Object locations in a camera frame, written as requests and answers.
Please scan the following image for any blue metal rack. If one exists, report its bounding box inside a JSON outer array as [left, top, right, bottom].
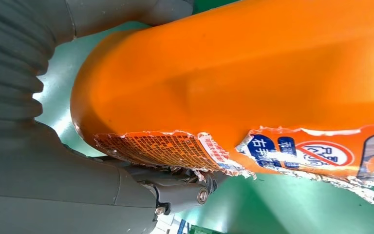
[[176, 219, 188, 234]]

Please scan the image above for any green plastic crate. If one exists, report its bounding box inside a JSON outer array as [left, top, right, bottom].
[[189, 225, 222, 234]]

